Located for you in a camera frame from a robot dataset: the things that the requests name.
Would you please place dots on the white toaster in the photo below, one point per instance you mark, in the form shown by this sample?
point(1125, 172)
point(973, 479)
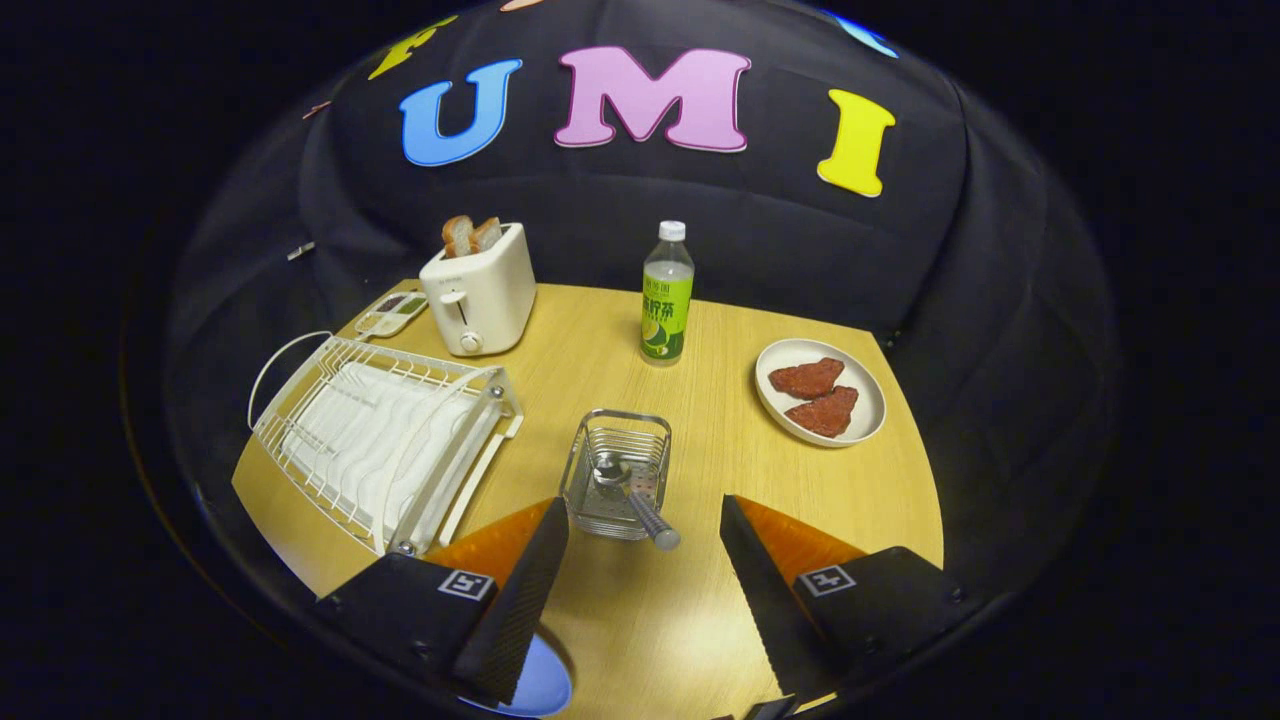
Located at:
point(490, 290)

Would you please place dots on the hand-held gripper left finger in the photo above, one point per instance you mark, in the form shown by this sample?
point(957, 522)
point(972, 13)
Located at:
point(515, 610)

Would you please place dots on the red meat slice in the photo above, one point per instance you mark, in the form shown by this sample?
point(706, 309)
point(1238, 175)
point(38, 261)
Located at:
point(825, 412)
point(808, 378)

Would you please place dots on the green label drink bottle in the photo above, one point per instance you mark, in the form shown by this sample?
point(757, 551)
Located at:
point(667, 300)

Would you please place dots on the divided white snack tray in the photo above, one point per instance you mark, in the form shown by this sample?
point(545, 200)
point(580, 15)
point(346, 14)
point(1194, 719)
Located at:
point(385, 315)

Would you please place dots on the small white clip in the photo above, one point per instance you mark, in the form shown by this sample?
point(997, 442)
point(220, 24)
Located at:
point(300, 250)

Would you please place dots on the metal spoon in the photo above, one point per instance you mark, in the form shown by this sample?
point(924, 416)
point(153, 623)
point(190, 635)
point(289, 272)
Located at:
point(650, 520)

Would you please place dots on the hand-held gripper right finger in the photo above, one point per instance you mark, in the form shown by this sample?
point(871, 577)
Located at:
point(765, 590)

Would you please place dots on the blue plate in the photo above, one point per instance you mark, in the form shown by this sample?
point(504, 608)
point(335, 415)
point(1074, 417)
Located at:
point(545, 685)

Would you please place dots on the toast bread slice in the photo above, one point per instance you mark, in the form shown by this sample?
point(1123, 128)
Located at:
point(458, 236)
point(488, 234)

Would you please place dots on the cream dish with meat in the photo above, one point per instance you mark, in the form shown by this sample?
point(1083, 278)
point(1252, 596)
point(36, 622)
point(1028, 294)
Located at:
point(865, 410)

